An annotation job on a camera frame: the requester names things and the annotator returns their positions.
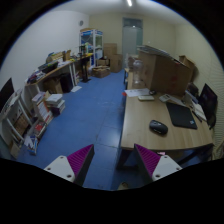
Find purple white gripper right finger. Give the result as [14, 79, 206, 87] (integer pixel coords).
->
[134, 144, 181, 184]

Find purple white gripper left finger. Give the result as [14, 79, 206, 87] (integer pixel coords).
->
[45, 144, 95, 186]

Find black computer mouse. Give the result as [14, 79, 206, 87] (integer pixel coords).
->
[149, 120, 168, 135]

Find black mouse pad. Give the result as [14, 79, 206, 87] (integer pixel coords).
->
[166, 102, 197, 129]

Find light wooden desk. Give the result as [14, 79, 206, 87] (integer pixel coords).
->
[116, 72, 214, 169]

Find stack of books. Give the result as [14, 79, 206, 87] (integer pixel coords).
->
[46, 94, 65, 116]

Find white calculator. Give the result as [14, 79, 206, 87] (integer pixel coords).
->
[159, 94, 171, 103]

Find white remote control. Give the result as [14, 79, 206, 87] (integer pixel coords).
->
[138, 96, 154, 101]

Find white paper sheet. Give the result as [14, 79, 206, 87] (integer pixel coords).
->
[125, 88, 149, 97]

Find white shelf rack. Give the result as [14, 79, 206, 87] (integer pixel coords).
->
[0, 91, 32, 144]

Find black monitor right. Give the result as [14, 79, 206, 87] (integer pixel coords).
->
[199, 84, 218, 129]

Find long white wooden workbench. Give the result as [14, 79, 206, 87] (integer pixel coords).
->
[25, 53, 94, 101]

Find large brown cardboard box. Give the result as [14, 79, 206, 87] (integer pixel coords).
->
[138, 46, 192, 96]

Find open cardboard box on floor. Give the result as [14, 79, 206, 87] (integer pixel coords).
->
[92, 66, 110, 78]

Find stacked brown cardboard boxes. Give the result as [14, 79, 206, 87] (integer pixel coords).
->
[104, 43, 123, 73]

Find frosted glass door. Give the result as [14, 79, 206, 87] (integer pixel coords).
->
[122, 17, 143, 57]

